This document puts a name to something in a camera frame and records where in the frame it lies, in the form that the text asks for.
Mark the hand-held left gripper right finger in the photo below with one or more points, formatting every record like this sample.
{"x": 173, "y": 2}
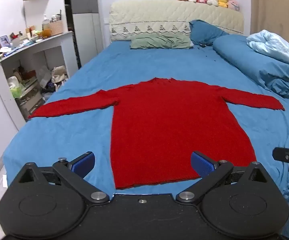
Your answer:
{"x": 201, "y": 166}

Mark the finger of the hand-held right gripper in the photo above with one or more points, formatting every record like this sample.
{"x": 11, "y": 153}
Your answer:
{"x": 288, "y": 156}

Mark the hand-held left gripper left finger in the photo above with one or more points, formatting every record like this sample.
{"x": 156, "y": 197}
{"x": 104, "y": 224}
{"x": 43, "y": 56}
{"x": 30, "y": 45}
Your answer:
{"x": 84, "y": 164}

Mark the red knit sweater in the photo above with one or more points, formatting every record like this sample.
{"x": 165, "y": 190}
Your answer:
{"x": 172, "y": 130}

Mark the bed with blue sheet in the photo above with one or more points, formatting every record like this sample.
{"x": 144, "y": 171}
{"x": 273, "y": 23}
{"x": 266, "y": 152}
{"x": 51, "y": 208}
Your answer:
{"x": 84, "y": 80}

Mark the crumpled white plastic bag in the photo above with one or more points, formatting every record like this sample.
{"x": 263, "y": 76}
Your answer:
{"x": 59, "y": 74}

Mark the rolled blue duvet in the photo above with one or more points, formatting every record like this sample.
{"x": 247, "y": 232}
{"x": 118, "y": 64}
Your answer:
{"x": 254, "y": 62}

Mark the green tissue pack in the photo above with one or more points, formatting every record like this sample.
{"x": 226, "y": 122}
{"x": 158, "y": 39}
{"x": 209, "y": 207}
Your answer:
{"x": 15, "y": 87}

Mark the light blue blanket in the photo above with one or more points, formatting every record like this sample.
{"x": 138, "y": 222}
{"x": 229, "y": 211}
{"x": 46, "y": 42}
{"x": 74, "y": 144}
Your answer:
{"x": 274, "y": 45}

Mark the white shelf unit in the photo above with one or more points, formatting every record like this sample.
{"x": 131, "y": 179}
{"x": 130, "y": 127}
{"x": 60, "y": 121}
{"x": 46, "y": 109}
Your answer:
{"x": 59, "y": 42}

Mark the green pillow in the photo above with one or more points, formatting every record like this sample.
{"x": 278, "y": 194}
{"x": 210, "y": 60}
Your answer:
{"x": 159, "y": 42}

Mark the blue pillow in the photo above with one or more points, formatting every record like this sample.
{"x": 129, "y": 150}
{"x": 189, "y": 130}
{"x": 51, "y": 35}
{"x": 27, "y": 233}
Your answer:
{"x": 204, "y": 32}

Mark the woven basket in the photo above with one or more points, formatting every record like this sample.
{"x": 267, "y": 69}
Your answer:
{"x": 56, "y": 28}

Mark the pile of desk clutter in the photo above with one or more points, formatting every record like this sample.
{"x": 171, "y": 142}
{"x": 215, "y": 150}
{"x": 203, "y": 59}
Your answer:
{"x": 12, "y": 45}

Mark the clear pump bottle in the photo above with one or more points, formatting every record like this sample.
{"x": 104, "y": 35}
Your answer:
{"x": 45, "y": 23}

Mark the grey and white wardrobe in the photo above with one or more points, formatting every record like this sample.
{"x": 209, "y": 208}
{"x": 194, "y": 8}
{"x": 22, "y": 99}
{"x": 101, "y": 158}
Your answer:
{"x": 84, "y": 17}

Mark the tan wooden panel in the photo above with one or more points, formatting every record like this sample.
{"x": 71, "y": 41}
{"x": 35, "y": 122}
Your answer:
{"x": 274, "y": 5}

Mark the cream quilted headboard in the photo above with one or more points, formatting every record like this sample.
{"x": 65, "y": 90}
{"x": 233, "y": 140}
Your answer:
{"x": 174, "y": 15}

